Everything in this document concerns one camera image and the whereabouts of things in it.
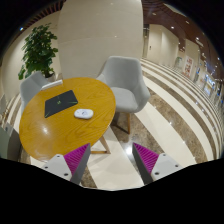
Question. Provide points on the grey upholstered armchair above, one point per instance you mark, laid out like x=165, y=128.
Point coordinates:
x=33, y=85
x=124, y=76

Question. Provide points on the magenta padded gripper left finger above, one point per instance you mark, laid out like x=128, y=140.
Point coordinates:
x=71, y=166

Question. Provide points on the red and white poster stand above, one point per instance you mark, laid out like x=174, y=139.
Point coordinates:
x=188, y=65

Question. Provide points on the grey upholstered armchair left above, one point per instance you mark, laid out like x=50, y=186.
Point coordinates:
x=33, y=85

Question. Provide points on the round wooden table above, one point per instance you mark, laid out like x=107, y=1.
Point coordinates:
x=61, y=133

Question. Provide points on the white computer mouse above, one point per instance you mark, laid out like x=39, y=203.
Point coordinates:
x=83, y=113

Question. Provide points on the green potted plant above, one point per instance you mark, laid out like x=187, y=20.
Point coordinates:
x=38, y=52

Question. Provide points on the black mouse pad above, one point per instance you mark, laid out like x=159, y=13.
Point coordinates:
x=59, y=103

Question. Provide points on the grey upholstered armchair right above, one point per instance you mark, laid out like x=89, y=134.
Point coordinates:
x=124, y=76

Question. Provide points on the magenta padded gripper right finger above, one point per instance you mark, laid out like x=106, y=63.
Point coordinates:
x=153, y=166

